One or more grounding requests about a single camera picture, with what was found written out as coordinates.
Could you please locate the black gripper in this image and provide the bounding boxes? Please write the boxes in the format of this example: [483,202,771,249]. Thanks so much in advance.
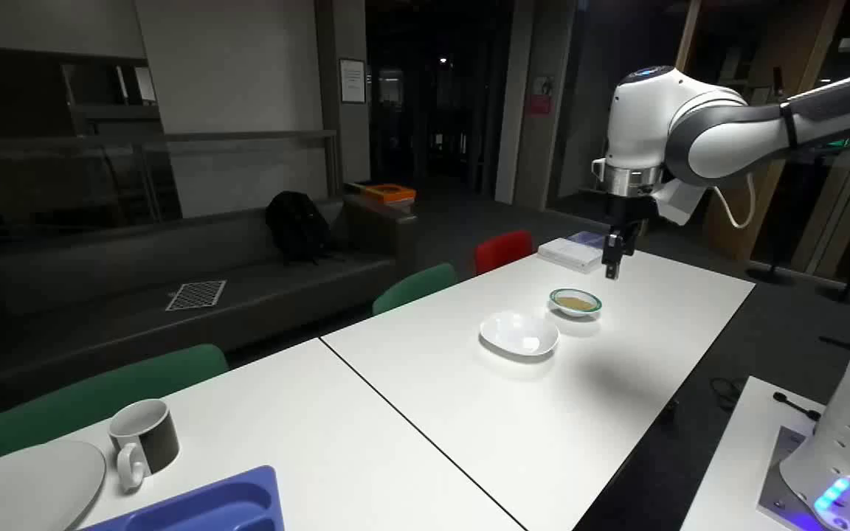
[603,192,651,282]

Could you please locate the brown rice grains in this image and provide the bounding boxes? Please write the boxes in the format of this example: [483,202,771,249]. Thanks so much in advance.
[556,291,600,317]

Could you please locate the white bowl with green rim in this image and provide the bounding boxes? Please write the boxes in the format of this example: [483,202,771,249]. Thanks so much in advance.
[545,286,604,323]

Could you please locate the grey round plate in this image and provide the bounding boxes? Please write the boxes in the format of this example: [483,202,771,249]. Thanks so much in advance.
[0,443,110,531]

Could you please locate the white paper box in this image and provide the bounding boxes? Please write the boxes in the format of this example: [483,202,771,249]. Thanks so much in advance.
[536,232,607,271]

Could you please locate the red chair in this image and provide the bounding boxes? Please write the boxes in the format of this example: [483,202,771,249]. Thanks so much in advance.
[470,227,539,276]

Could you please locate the small green chair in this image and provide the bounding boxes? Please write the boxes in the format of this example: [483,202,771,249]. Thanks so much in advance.
[371,260,464,317]

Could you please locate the black dumbbell-shaped tool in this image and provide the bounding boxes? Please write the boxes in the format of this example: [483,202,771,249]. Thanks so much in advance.
[771,389,827,425]

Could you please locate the clear bin with orange lid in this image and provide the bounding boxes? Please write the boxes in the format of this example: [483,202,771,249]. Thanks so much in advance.
[358,180,420,260]

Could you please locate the black backpack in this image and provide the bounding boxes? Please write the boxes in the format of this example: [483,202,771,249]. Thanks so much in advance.
[263,187,333,264]

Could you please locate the checked mat on sofa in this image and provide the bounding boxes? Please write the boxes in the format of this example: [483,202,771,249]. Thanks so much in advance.
[162,276,229,316]

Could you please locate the blue compartment tray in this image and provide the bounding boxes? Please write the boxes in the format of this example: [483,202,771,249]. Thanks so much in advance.
[83,462,287,531]

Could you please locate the white and black mug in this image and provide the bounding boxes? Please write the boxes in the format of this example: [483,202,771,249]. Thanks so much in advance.
[107,394,182,494]

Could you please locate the dark grey sofa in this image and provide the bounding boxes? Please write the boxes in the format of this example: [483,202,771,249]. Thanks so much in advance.
[0,199,405,394]

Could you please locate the wide green chair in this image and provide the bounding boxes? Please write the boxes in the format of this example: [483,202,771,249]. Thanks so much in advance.
[0,342,229,475]

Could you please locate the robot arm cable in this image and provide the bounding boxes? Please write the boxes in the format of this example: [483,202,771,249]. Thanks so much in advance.
[712,167,758,232]

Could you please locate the red wall sign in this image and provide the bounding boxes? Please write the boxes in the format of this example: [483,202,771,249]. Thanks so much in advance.
[525,72,557,120]

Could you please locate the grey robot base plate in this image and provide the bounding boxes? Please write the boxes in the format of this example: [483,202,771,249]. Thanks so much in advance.
[756,425,850,531]

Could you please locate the white paper wall notice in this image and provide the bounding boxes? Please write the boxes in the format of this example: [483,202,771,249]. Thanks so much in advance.
[339,58,367,102]

